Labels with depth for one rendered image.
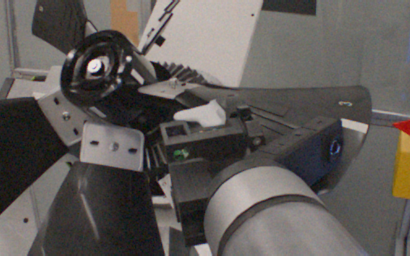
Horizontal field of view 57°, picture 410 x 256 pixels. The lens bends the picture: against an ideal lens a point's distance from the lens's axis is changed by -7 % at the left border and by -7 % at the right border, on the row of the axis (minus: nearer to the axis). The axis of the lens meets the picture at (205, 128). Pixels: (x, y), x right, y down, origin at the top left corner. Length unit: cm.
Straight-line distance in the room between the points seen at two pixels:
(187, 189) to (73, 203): 28
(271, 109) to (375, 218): 92
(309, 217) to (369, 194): 111
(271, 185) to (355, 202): 110
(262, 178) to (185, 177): 7
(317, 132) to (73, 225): 32
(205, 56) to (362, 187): 69
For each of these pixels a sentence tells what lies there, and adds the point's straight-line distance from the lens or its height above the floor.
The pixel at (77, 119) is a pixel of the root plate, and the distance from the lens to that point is 64.
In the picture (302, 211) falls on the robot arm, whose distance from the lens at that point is 21.
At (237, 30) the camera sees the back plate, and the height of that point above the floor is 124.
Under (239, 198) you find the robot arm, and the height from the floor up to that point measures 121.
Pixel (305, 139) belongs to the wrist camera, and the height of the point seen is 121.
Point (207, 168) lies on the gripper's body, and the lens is 31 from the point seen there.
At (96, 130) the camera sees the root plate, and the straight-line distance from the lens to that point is 57.
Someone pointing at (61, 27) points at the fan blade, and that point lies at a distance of 78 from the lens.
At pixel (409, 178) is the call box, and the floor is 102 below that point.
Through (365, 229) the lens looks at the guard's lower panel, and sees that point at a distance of 137.
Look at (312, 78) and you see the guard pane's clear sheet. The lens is 123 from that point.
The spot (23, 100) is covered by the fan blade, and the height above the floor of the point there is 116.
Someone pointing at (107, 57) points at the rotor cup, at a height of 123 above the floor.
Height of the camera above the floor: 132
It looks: 19 degrees down
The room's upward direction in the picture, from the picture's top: straight up
